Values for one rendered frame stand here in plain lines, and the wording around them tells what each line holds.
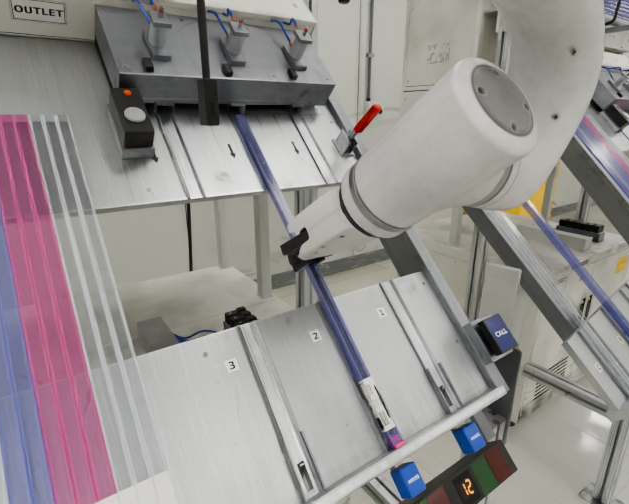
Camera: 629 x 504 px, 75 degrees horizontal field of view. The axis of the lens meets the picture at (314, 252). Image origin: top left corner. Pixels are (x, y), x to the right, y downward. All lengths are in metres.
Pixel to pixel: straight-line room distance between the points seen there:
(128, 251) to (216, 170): 1.76
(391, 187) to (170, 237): 2.07
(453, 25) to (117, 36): 1.18
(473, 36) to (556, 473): 1.41
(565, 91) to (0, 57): 0.64
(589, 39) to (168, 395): 0.46
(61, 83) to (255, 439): 0.51
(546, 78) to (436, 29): 1.27
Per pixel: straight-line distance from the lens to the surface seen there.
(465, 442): 0.59
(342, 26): 2.86
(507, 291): 0.84
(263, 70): 0.70
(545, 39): 0.39
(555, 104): 0.41
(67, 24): 0.73
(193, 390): 0.46
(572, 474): 1.70
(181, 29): 0.71
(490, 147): 0.31
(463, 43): 1.58
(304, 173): 0.65
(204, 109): 0.46
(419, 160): 0.33
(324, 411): 0.49
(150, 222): 2.32
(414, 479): 0.52
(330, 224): 0.41
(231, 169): 0.61
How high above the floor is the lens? 1.08
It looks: 18 degrees down
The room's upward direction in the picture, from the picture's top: straight up
